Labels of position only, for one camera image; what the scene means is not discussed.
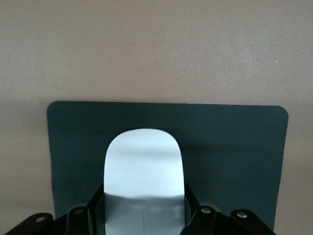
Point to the white computer mouse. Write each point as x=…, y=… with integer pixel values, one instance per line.
x=144, y=176

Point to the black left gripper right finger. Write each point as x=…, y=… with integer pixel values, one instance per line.
x=210, y=218

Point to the dark rectangular mouse pad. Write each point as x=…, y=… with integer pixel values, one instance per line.
x=220, y=151

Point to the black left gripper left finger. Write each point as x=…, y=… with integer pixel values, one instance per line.
x=80, y=215

